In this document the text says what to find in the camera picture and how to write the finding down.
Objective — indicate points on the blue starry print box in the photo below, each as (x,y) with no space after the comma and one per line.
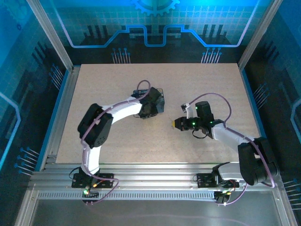
(161,100)

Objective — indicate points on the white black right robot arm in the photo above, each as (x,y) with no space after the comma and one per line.
(228,136)

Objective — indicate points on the grey metal front plate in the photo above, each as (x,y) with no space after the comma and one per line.
(152,214)

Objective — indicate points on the aluminium front frame rail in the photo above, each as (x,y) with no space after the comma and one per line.
(152,176)

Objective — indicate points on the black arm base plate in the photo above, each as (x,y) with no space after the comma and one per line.
(202,180)
(108,180)

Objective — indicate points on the aluminium side frame rail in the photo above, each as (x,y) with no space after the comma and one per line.
(70,84)

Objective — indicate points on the aluminium frame post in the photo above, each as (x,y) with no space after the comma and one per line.
(53,35)
(257,35)

